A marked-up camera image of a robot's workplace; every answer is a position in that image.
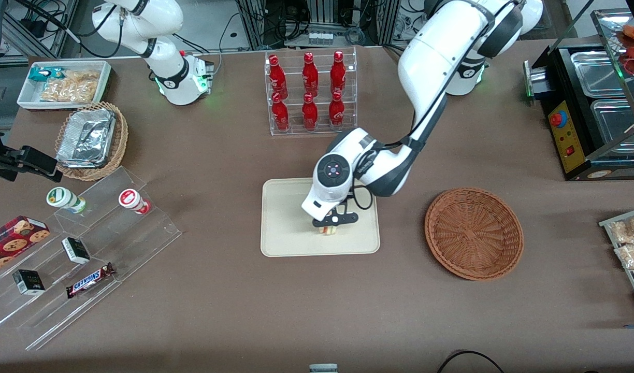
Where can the red lid drink cup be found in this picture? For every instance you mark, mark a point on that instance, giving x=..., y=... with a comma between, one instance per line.
x=131, y=200

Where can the red cookie box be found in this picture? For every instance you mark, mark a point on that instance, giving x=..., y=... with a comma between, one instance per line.
x=14, y=241

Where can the small grey box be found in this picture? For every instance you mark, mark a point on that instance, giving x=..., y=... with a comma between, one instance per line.
x=323, y=368

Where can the beige rectangular serving tray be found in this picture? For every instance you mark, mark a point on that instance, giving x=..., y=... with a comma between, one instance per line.
x=286, y=228

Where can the small wicker basket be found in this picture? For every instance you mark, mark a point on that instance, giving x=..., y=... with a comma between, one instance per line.
x=121, y=140

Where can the red emergency stop button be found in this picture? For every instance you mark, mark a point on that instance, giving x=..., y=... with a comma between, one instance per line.
x=558, y=119

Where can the green lid drink cup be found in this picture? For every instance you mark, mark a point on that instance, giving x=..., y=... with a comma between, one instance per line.
x=63, y=198

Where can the black food warmer cabinet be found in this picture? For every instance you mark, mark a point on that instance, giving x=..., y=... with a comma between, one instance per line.
x=568, y=137

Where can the red soda bottle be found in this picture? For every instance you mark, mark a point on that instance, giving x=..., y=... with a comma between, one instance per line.
x=310, y=75
x=277, y=75
x=336, y=114
x=338, y=72
x=310, y=116
x=281, y=116

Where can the teal snack packet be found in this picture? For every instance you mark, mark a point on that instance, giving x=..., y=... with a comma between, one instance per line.
x=42, y=73

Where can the white rectangular snack bin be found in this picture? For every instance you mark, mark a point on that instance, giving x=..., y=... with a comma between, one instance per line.
x=27, y=96

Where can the steel food pan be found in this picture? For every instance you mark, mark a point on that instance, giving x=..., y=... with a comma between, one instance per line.
x=596, y=72
x=615, y=124

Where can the grey metal snack tray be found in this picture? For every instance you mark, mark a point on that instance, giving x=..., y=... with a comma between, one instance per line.
x=605, y=224

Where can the clear acrylic bottle rack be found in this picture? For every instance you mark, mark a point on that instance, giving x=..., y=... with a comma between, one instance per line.
x=348, y=111

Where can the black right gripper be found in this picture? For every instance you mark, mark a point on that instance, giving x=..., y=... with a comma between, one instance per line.
x=7, y=161

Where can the aluminium frame rack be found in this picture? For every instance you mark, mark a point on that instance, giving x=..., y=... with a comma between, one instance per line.
x=249, y=26

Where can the Snickers chocolate bar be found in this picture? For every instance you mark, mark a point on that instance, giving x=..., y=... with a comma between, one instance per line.
x=89, y=280

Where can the stacked aluminium foil containers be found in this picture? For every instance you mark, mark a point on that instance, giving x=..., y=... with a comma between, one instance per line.
x=86, y=137

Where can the grey device with ports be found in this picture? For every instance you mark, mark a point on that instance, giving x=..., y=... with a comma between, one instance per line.
x=320, y=38

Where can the clear bag of crackers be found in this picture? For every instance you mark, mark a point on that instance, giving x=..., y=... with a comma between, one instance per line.
x=71, y=87

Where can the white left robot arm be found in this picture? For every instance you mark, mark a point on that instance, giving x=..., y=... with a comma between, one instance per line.
x=431, y=57

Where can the large round wicker basket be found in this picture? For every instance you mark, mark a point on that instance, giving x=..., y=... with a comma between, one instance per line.
x=472, y=233

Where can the small black white box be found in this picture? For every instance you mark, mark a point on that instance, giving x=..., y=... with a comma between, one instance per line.
x=76, y=250
x=28, y=282

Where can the triangular sandwich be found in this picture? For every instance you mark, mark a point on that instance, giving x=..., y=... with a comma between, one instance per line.
x=330, y=231

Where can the clear bag of pastry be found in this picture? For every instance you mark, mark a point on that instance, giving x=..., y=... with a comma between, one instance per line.
x=633, y=256
x=628, y=230

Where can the clear acrylic stepped display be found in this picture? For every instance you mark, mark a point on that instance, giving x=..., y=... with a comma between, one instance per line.
x=141, y=243

